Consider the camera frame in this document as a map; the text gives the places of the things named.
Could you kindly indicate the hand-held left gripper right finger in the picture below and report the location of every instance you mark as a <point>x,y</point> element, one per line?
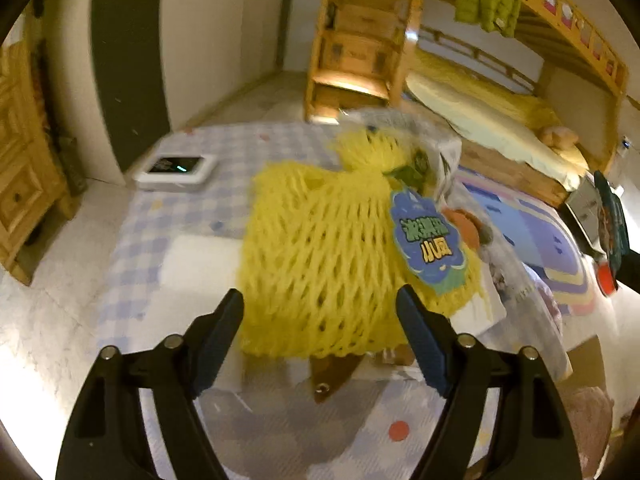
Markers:
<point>426,346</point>

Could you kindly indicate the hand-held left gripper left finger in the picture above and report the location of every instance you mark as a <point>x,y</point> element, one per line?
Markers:
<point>216,355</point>

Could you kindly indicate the brown plastic cutter guard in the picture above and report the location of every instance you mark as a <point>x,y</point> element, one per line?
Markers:
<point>330,375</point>

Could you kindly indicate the yellow foam fruit net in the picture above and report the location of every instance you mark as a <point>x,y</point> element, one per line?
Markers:
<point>320,250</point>

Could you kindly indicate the white foam sheet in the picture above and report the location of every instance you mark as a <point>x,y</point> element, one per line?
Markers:
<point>200,260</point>

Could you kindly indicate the blue printed tag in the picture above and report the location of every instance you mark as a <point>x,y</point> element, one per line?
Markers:
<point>425,245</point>

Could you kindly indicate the clear printed plastic wrapper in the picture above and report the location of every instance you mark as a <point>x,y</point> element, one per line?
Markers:
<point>507,282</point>

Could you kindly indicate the blue checkered tablecloth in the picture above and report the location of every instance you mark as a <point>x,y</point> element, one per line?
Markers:
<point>200,210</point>

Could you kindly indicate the pastel patterned rug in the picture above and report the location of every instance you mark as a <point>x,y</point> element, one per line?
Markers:
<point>545,240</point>

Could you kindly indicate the cardboard box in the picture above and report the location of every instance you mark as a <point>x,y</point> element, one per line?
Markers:
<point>587,365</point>

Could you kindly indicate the white electronic device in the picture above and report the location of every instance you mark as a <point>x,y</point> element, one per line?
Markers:
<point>175,172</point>

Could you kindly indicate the red box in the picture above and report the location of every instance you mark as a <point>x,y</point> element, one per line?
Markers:
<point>606,279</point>

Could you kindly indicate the grey nightstand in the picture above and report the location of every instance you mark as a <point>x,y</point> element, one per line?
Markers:
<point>585,210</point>

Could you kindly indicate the dark teal-edged object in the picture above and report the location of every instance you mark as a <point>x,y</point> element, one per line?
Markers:
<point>612,220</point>

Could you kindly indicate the yellow bedding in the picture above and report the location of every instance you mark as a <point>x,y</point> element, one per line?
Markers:
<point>480,105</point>

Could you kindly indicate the tan stuffed toy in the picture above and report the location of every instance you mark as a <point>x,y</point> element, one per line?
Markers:
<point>557,136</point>

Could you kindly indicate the wooden cabinet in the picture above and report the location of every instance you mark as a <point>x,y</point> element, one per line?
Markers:
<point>22,160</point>

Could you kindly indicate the wooden bunk bed stairs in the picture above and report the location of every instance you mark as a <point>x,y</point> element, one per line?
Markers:
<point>355,45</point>

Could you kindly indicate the white wardrobe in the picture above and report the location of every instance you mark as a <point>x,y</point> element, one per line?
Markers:
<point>220,35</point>

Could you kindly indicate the wooden bunk bed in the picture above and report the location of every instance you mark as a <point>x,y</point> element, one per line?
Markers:
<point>575,25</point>

